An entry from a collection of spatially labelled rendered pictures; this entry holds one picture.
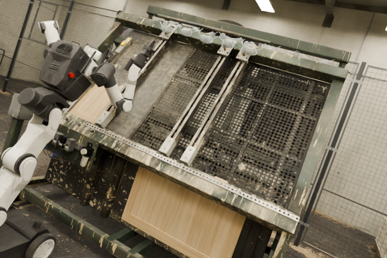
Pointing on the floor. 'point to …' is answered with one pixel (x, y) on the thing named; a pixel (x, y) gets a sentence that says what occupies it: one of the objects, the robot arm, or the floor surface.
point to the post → (14, 131)
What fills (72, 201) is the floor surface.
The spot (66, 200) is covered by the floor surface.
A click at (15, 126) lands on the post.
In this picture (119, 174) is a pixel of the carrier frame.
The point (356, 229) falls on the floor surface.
